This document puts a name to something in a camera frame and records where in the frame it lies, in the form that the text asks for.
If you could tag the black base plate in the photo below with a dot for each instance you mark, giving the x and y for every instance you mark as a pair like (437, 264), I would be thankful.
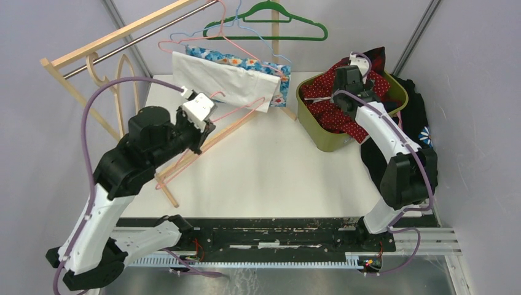
(280, 239)

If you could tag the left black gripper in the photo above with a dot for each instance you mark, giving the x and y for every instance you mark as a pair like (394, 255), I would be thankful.
(201, 137)

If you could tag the blue wire hanger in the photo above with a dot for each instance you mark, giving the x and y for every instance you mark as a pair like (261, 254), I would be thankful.
(256, 36)

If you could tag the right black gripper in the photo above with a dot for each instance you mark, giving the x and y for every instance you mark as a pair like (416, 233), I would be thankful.
(370, 86)

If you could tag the wooden hanger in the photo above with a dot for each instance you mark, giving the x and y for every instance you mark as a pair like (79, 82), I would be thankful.
(124, 61)

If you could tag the red polka dot garment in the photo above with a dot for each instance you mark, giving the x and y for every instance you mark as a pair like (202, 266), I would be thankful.
(329, 116)

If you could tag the black garment with flower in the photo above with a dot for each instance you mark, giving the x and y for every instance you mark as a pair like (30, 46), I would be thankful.
(414, 124)

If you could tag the white garment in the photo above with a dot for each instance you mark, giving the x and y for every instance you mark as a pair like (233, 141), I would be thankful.
(239, 86)

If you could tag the green plastic basket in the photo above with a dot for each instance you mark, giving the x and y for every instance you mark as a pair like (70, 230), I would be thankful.
(328, 142)

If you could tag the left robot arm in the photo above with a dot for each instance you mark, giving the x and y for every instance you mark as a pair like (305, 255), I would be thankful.
(91, 258)

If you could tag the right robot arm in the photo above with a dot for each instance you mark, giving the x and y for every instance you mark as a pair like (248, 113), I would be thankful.
(410, 176)

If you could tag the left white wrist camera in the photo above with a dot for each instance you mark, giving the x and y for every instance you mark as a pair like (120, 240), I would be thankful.
(197, 106)

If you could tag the red plaid shirt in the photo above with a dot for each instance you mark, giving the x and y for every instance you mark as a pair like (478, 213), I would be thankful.
(377, 56)

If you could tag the green hanger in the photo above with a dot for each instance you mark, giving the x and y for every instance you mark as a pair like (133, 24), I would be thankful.
(265, 17)

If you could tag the blue floral garment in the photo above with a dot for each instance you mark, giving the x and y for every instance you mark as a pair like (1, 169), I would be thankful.
(284, 71)

